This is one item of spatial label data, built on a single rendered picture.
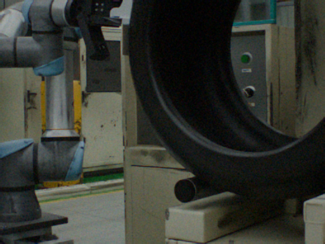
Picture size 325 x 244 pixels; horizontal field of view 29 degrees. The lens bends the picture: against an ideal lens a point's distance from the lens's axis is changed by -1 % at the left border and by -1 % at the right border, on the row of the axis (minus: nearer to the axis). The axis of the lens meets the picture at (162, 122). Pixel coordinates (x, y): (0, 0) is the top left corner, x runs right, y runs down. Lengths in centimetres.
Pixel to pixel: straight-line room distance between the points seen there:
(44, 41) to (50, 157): 45
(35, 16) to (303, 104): 65
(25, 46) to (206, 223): 64
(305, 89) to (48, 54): 60
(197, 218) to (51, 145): 78
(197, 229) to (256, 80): 79
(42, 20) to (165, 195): 77
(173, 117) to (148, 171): 91
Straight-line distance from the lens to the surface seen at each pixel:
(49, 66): 155
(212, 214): 121
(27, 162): 187
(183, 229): 121
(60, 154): 187
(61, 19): 149
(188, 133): 115
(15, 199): 189
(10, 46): 156
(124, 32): 126
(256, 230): 131
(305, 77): 147
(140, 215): 211
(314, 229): 53
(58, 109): 188
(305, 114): 147
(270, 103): 182
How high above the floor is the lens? 109
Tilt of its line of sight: 3 degrees down
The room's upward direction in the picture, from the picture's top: 1 degrees counter-clockwise
